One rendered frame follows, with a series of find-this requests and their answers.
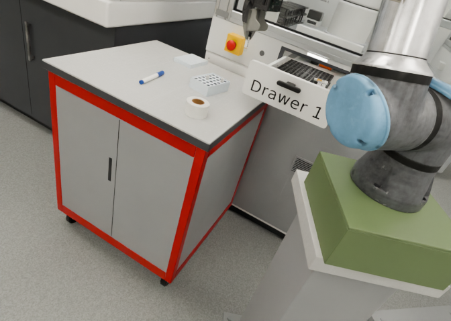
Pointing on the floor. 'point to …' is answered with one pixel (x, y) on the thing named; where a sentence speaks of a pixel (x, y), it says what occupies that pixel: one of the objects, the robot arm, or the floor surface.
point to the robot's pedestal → (316, 279)
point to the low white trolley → (147, 150)
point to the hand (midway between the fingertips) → (247, 34)
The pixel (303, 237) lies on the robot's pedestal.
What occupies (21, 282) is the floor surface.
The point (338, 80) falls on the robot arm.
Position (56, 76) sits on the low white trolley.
